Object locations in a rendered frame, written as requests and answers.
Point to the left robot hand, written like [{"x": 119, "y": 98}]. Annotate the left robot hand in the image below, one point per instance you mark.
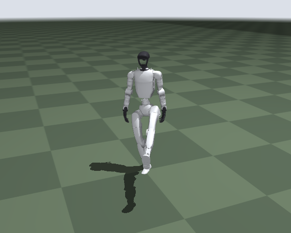
[{"x": 163, "y": 115}]

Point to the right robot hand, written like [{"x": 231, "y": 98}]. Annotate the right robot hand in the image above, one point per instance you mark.
[{"x": 125, "y": 114}]

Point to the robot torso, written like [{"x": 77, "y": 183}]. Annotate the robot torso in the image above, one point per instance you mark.
[{"x": 145, "y": 87}]

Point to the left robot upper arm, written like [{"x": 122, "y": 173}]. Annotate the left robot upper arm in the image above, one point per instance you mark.
[{"x": 158, "y": 76}]

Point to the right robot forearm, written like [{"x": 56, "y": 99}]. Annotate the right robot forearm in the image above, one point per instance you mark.
[{"x": 126, "y": 100}]

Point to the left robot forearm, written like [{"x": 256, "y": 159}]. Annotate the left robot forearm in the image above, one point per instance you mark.
[{"x": 162, "y": 101}]

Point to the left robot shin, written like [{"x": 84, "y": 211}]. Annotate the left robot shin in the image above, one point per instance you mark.
[{"x": 150, "y": 141}]

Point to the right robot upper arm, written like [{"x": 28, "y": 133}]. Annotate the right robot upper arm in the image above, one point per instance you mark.
[{"x": 130, "y": 80}]

